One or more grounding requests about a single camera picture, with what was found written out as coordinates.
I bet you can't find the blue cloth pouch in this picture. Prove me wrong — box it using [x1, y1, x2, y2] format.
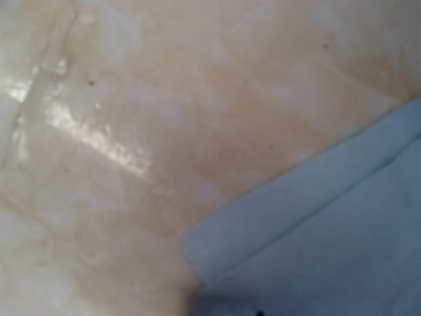
[185, 100, 420, 315]

